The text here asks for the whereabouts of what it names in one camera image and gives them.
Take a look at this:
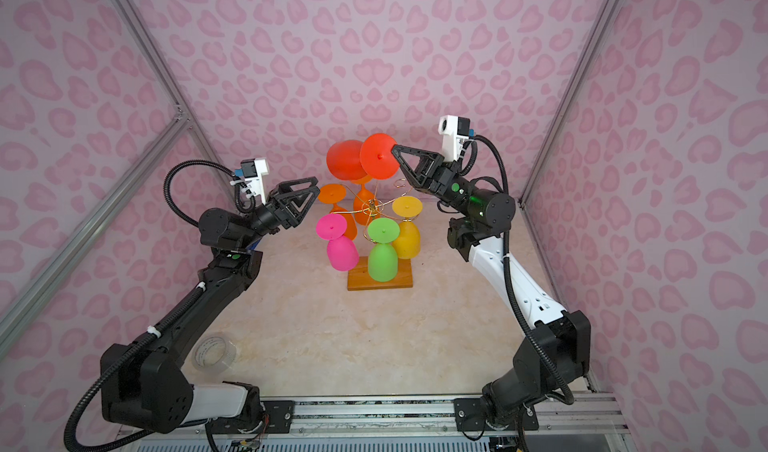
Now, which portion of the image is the orange wine glass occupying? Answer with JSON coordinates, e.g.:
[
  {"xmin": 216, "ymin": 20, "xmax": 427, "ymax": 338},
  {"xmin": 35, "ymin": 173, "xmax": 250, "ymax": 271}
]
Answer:
[
  {"xmin": 353, "ymin": 175, "xmax": 378, "ymax": 226},
  {"xmin": 318, "ymin": 184, "xmax": 357, "ymax": 240}
]

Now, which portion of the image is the aluminium frame corner post left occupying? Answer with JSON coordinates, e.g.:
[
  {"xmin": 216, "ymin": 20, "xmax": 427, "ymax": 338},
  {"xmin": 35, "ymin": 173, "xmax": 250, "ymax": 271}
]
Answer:
[{"xmin": 110, "ymin": 0, "xmax": 222, "ymax": 163}]

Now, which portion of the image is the aluminium frame corner post right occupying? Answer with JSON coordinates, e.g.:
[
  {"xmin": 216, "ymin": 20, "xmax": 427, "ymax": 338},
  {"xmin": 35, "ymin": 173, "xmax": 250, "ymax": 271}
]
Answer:
[{"xmin": 519, "ymin": 0, "xmax": 625, "ymax": 208}]

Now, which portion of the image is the gold wire glass rack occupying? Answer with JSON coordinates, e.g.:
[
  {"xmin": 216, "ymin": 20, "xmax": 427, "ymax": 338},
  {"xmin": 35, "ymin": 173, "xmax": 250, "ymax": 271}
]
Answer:
[{"xmin": 319, "ymin": 176, "xmax": 423, "ymax": 260}]

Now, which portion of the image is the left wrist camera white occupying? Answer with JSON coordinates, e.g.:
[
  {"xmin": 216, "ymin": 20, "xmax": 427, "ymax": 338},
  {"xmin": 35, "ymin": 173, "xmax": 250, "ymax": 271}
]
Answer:
[{"xmin": 230, "ymin": 158, "xmax": 269, "ymax": 204}]

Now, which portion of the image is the yellow plastic wine glass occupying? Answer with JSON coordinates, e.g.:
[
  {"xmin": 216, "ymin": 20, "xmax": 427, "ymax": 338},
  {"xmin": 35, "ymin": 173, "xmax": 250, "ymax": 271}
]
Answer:
[{"xmin": 392, "ymin": 196, "xmax": 423, "ymax": 260}]

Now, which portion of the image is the pink plastic wine glass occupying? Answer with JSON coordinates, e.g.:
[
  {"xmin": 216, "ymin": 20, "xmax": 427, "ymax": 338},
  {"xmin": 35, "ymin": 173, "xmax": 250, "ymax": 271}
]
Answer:
[{"xmin": 316, "ymin": 214, "xmax": 359, "ymax": 272}]

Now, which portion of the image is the clear tape roll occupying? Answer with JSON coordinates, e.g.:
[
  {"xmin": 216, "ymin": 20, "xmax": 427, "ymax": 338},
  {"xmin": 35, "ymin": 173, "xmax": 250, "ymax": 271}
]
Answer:
[{"xmin": 192, "ymin": 335, "xmax": 238, "ymax": 374}]

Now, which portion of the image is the aluminium diagonal frame bar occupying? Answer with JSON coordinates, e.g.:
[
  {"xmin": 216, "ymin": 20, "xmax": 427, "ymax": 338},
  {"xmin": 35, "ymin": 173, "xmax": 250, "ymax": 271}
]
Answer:
[{"xmin": 1, "ymin": 113, "xmax": 188, "ymax": 357}]

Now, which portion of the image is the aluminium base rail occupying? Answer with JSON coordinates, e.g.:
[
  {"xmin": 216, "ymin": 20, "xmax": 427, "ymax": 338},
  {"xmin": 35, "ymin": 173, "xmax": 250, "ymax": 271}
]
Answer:
[{"xmin": 126, "ymin": 391, "xmax": 636, "ymax": 451}]

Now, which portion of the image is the aluminium frame corner post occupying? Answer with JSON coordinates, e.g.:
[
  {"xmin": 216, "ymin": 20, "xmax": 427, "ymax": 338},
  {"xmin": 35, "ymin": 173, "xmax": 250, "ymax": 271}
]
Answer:
[
  {"xmin": 519, "ymin": 0, "xmax": 625, "ymax": 208},
  {"xmin": 110, "ymin": 0, "xmax": 222, "ymax": 163}
]

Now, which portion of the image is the green plastic wine glass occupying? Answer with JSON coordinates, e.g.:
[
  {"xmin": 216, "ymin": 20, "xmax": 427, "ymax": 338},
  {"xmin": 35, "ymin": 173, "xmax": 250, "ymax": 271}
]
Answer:
[{"xmin": 367, "ymin": 218, "xmax": 400, "ymax": 283}]

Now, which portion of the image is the wooden rack base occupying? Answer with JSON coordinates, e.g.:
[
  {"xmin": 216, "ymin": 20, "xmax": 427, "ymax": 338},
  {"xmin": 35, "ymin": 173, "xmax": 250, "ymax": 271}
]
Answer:
[{"xmin": 347, "ymin": 257, "xmax": 414, "ymax": 291}]

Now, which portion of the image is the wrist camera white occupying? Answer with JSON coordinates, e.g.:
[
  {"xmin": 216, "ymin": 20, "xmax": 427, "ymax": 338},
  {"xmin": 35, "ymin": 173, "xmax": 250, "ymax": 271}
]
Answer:
[
  {"xmin": 438, "ymin": 115, "xmax": 471, "ymax": 162},
  {"xmin": 230, "ymin": 158, "xmax": 269, "ymax": 204}
]

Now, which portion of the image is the orange wine glass front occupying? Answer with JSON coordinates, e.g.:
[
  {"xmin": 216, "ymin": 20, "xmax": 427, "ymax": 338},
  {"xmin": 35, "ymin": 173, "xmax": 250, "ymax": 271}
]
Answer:
[{"xmin": 318, "ymin": 184, "xmax": 357, "ymax": 240}]

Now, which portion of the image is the red plastic wine glass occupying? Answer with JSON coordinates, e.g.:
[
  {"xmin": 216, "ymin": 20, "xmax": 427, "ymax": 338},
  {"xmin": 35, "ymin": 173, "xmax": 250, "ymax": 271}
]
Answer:
[{"xmin": 326, "ymin": 133, "xmax": 399, "ymax": 181}]

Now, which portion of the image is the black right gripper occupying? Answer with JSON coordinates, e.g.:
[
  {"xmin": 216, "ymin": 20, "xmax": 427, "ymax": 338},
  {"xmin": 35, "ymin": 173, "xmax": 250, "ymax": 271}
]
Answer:
[{"xmin": 394, "ymin": 157, "xmax": 487, "ymax": 221}]

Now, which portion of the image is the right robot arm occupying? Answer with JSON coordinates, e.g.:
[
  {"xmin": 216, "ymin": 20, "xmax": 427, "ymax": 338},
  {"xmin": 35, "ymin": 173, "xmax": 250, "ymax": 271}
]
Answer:
[{"xmin": 392, "ymin": 136, "xmax": 591, "ymax": 437}]

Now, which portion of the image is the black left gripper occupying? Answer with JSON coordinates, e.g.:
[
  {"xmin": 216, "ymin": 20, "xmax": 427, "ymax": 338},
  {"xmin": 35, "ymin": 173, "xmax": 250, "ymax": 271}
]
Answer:
[{"xmin": 240, "ymin": 180, "xmax": 319, "ymax": 255}]

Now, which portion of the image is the orange wine glass rear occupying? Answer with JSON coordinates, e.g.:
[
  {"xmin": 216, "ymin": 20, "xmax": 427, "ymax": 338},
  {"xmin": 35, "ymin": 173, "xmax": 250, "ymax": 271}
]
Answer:
[{"xmin": 353, "ymin": 175, "xmax": 378, "ymax": 226}]

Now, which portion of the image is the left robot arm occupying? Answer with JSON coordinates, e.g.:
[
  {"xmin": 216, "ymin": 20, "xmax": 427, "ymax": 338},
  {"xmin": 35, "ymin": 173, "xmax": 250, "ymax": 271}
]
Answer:
[{"xmin": 63, "ymin": 159, "xmax": 320, "ymax": 451}]

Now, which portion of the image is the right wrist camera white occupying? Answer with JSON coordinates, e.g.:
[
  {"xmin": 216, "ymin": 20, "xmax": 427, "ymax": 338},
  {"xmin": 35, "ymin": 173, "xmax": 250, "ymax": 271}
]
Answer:
[{"xmin": 438, "ymin": 115, "xmax": 471, "ymax": 162}]

